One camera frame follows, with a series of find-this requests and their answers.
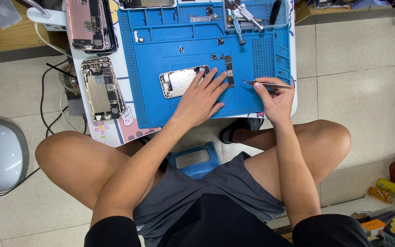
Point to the person's leg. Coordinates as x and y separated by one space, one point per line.
77 164
307 147

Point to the thin black stick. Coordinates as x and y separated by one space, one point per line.
58 69

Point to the black slipper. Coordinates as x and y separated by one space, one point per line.
144 139
235 128

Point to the gold opened phone housing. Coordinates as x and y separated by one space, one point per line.
102 90

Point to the small black phone part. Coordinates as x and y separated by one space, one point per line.
212 13

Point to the black phone frame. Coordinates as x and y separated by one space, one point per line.
113 34

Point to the black pry tool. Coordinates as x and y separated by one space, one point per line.
275 12

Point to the silver screwdriver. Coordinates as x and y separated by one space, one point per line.
250 16

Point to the phone screen panel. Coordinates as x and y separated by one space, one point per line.
146 2

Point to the wooden shelf with parts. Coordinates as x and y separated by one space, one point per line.
338 5

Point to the silver metal tweezers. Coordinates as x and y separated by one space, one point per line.
249 82

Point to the silver metal bracket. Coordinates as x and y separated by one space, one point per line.
199 19

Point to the orange glue bottle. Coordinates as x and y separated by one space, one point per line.
382 195

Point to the white cartoon print table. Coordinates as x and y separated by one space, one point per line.
122 132

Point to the white gooseneck desk lamp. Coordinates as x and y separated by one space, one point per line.
46 16

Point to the clear plastic tray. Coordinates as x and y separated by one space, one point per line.
279 20

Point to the person's left hand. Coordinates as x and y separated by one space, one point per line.
197 103

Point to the silver phone housing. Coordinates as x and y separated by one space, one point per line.
180 82

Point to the blue plastic stool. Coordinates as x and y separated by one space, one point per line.
177 169

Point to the clear glass jar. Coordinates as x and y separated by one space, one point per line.
68 80

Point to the person's right hand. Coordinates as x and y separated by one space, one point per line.
278 101

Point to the person's left leg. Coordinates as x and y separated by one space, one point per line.
77 164

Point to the black phone logic board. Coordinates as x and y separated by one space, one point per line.
230 67

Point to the wooden shelf with bags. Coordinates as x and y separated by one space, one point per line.
15 37

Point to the blue silicone repair mat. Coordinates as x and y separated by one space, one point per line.
149 85

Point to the grey shorts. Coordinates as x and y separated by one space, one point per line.
197 199

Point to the rose gold phone housing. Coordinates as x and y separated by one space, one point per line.
87 24

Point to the person's right leg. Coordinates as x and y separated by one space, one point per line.
307 147

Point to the black shirt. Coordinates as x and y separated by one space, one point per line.
218 226

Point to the grey power adapter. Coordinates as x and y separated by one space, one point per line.
75 104

